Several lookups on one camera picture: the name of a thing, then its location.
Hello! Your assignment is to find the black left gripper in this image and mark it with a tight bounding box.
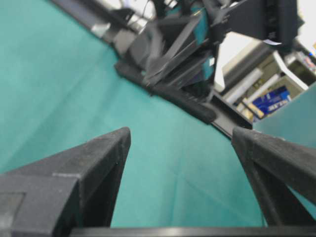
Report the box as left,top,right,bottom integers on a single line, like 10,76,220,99
145,0,298,88

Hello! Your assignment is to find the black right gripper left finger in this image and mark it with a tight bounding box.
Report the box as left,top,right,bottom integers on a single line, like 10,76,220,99
0,127,131,237

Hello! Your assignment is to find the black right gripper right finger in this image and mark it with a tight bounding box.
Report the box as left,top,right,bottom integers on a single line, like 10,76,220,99
232,127,316,227

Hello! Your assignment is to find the green backdrop board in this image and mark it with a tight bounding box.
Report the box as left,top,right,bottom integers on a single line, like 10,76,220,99
253,84,316,218

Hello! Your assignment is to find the blue cardboard box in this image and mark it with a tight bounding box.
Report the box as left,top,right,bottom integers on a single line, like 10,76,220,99
252,86,291,117

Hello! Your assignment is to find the green table cloth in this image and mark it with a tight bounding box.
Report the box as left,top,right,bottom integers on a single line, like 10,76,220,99
0,0,263,228

